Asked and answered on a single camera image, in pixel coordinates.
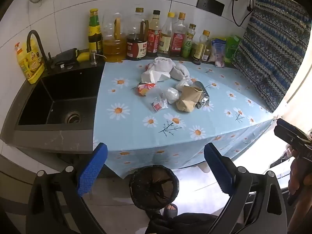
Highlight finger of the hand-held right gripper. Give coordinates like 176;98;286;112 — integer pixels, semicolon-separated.
277;118;312;144
274;125;312;152

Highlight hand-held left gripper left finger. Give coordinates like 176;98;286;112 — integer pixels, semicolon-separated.
26;143;108;234

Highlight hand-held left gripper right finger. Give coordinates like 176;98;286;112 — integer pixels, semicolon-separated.
204;143;288;234

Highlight black trash bin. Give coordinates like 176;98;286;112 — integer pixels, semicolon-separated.
128;165;179;210

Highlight brown paper bag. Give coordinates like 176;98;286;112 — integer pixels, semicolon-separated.
176;85;204;113

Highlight clear plastic bag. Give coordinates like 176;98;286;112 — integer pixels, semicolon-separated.
146;91;168;114

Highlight red orange snack wrapper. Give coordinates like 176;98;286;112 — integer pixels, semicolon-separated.
136;82;156;95

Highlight white towel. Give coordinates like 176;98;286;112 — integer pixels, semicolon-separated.
170;63;191;81
143;57;176;78

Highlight person's right forearm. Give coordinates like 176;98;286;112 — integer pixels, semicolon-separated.
288;190;312;234

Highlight person's right hand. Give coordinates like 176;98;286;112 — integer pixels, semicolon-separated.
288;149;312;195

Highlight blue daisy tablecloth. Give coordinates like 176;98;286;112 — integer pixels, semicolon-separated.
92;59;278;179

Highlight person's right foot in sandal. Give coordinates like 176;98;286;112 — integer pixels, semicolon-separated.
163;203;178;218

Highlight person's black pants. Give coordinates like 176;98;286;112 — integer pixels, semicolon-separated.
146;212;244;234

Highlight sink base cabinet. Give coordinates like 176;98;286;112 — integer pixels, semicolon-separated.
0;136;98;225

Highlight black kitchen sink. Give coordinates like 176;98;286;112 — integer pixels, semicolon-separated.
15;65;105;131

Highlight blue patterned cloth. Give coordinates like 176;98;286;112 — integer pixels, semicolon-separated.
234;0;312;113

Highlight green packet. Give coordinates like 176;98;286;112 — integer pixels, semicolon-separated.
224;35;242;64

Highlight white blue plastic bag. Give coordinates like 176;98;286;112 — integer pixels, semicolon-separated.
210;38;227;67

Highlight metal soap dispenser pump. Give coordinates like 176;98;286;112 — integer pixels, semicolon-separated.
90;50;108;66

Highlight yellow sponge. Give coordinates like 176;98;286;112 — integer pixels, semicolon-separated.
77;49;90;61

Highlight small yellow cap bottle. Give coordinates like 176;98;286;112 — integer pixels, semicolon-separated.
192;30;210;65

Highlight yellow dish soap bottle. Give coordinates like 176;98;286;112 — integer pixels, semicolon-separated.
15;41;45;84

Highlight clear cooking oil jug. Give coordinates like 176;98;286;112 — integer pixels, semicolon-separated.
102;12;127;62

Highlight green bottle gold cap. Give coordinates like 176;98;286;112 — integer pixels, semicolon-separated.
182;24;197;58

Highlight dark soy sauce jug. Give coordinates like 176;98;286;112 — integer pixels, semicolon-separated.
125;7;150;61

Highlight gold cap red label bottle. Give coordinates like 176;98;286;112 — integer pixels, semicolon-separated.
170;12;188;57

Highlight dark bottle green yellow label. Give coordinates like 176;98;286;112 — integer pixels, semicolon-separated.
88;8;103;54

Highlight yellow cap beige label bottle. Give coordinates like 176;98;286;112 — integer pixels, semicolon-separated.
158;12;175;55

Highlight black faucet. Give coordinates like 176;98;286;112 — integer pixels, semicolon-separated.
26;30;53;75

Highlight black cap red label bottle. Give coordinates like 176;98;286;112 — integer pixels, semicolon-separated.
146;10;161;57

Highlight black cable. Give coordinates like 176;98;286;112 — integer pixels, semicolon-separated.
231;0;254;27

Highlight black wall outlet panel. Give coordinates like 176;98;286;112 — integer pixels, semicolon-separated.
196;0;225;17

